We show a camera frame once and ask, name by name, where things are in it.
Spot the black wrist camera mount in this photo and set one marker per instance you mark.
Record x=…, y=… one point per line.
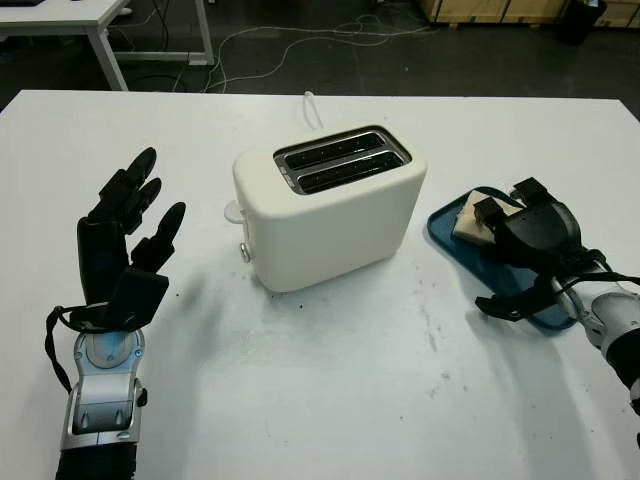
x=515, y=302
x=137, y=295

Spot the white toaster lever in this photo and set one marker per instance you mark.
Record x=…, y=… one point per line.
x=232, y=212

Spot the black waste bin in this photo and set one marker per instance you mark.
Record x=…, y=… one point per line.
x=580, y=22

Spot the blue plastic tray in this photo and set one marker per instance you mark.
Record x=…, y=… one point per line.
x=450, y=250

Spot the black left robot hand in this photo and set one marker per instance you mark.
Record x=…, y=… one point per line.
x=100, y=260

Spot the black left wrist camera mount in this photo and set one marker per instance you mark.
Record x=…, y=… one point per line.
x=137, y=295

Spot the wooden crate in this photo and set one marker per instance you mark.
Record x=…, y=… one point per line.
x=475, y=9

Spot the white two-slot toaster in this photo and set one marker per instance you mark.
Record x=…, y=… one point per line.
x=340, y=225

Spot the white office desk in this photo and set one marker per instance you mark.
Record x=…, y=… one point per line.
x=50, y=12

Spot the pale bread slice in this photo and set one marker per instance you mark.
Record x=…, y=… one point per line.
x=467, y=225

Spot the silver toaster dial knob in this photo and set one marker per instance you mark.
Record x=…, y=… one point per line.
x=245, y=252

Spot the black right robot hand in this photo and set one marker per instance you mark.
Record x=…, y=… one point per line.
x=540, y=235

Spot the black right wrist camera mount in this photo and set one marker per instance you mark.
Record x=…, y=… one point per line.
x=515, y=302

